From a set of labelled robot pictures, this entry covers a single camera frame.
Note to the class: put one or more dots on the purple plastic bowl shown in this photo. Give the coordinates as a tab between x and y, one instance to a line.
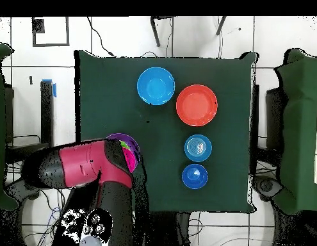
133	142

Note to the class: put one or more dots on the ribbed light blue bowl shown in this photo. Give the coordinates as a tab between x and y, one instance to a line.
198	148

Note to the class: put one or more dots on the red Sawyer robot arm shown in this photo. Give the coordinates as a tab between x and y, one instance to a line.
81	164

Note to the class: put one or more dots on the orange plastic bowl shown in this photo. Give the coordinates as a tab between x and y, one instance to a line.
196	105

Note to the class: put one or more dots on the pink plastic bowl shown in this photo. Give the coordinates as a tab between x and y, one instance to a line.
130	159

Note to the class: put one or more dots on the dark green table cloth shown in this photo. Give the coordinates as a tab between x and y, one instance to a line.
224	77

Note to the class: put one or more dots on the small ribbed green bowl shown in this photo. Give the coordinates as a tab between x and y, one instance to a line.
125	145

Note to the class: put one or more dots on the black metal chair legs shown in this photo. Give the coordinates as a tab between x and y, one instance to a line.
155	33

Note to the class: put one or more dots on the dark blue bowl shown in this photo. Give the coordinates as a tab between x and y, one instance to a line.
194	176

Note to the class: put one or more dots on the large light blue bowl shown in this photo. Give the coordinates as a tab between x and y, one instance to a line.
156	85

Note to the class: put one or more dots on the black stand post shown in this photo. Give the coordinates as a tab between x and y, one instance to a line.
46	115

